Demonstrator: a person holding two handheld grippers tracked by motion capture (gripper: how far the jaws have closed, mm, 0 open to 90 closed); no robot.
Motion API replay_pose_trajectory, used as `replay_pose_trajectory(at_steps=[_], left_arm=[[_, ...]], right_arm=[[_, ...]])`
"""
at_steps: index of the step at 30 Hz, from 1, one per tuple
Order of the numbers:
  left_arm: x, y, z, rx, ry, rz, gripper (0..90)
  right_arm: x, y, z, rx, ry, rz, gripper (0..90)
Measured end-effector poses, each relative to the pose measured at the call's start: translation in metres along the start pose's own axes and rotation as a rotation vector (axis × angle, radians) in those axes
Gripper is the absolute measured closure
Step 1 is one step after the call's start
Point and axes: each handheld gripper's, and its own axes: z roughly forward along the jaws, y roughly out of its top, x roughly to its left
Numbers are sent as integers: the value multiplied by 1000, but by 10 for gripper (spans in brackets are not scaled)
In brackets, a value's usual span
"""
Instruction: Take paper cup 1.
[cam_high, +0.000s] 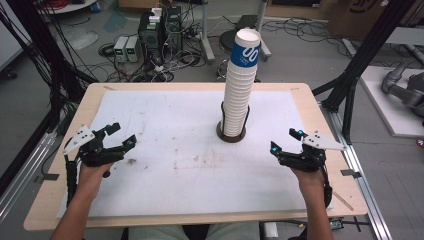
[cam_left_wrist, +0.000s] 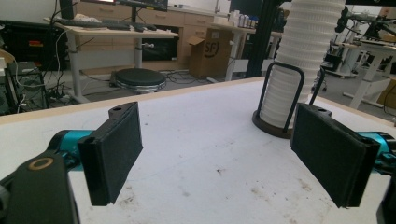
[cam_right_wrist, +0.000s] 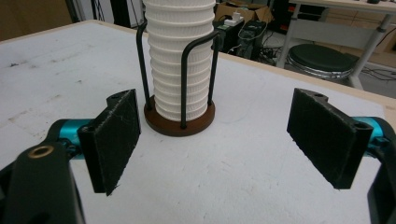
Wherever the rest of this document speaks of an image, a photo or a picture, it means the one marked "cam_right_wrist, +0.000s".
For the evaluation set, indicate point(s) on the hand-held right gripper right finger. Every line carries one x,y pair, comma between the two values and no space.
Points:
323,143

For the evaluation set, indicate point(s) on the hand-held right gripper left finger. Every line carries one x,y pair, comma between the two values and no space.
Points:
112,146

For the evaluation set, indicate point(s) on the stack of ribbed paper cups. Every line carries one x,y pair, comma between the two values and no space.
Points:
174,46

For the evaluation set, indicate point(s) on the round black stool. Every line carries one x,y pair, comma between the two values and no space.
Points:
320,57

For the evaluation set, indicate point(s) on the white table mat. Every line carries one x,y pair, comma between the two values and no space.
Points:
233,174

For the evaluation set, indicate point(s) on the white desk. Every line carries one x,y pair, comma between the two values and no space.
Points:
327,32

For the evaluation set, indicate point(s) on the black computer tower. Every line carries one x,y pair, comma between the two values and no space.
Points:
229,37
253,40

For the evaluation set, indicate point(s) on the open cardboard box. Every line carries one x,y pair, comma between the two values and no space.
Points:
249,11

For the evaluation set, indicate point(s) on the white power adapter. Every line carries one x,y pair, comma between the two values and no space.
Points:
233,21

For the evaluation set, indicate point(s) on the brown board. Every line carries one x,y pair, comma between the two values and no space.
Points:
31,15

